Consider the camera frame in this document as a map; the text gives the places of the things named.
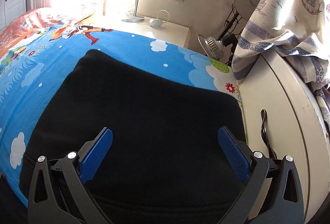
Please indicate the pink floral bedspread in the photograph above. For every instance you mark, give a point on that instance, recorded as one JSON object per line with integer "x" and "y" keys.
{"x": 39, "y": 18}

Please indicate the striped nautical cloth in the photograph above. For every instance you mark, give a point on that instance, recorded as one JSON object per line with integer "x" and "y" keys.
{"x": 298, "y": 30}

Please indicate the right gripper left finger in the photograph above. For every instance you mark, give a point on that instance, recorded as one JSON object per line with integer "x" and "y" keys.
{"x": 57, "y": 193}

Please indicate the white bedside table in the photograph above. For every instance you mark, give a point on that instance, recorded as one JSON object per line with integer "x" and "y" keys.
{"x": 168, "y": 32}

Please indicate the white charger with cable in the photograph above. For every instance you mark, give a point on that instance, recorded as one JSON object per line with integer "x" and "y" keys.
{"x": 157, "y": 22}

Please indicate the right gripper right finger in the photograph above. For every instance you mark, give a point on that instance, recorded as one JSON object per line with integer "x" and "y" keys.
{"x": 284, "y": 199}

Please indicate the desk lamp with base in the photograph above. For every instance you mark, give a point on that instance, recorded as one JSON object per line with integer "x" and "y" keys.
{"x": 134, "y": 16}

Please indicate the white cabinet with handle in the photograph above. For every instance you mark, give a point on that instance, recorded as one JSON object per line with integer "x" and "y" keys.
{"x": 273, "y": 95}

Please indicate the blue cartoon bed sheet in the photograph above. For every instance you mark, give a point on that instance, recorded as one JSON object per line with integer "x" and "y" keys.
{"x": 33, "y": 71}

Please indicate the silver ribbed spotlight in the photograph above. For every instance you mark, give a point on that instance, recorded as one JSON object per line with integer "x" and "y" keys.
{"x": 214, "y": 48}

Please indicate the black pants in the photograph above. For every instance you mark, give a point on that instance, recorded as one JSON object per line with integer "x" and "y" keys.
{"x": 165, "y": 164}

